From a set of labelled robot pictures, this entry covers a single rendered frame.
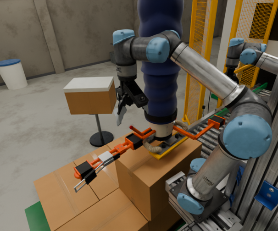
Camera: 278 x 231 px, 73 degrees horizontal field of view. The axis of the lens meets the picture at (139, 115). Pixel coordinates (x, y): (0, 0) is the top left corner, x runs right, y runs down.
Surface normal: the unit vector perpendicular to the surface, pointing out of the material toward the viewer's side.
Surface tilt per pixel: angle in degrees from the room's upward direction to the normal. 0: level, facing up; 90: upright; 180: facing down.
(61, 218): 0
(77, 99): 90
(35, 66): 90
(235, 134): 83
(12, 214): 0
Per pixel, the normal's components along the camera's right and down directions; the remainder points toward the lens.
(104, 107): -0.07, 0.53
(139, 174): -0.06, -0.85
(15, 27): 0.55, 0.42
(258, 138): -0.49, 0.40
